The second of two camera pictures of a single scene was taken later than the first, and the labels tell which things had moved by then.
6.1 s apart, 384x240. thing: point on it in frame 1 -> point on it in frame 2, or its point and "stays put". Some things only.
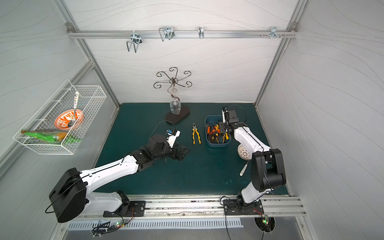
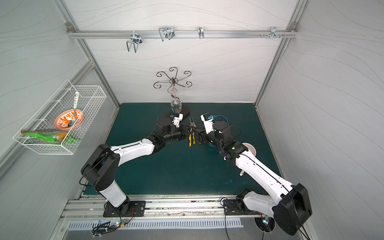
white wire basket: [59, 125] stays put
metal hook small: [201, 32] stays put
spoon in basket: [72, 122] stays put
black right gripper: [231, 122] -> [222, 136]
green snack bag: [51, 137] stays put
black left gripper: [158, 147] -> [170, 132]
